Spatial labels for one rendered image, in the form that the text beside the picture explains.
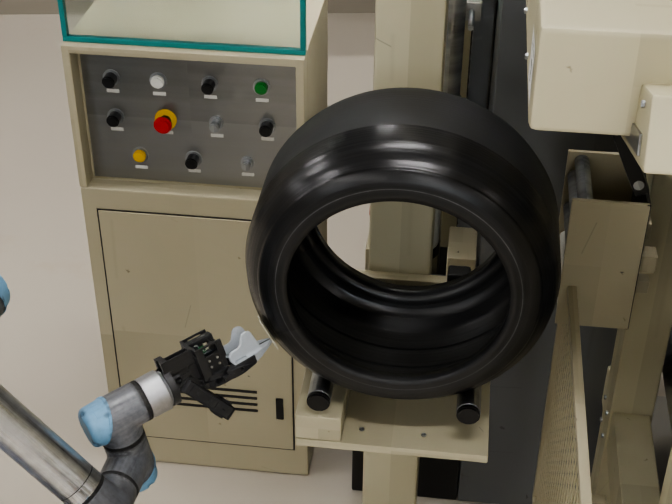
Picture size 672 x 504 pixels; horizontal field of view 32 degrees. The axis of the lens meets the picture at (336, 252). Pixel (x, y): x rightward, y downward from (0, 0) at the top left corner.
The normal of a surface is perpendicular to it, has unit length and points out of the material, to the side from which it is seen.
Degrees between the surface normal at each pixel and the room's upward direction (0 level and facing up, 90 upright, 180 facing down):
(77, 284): 0
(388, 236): 90
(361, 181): 80
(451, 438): 0
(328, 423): 90
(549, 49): 90
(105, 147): 90
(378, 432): 0
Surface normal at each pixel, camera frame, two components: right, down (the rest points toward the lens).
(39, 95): 0.00, -0.82
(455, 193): -0.05, 0.42
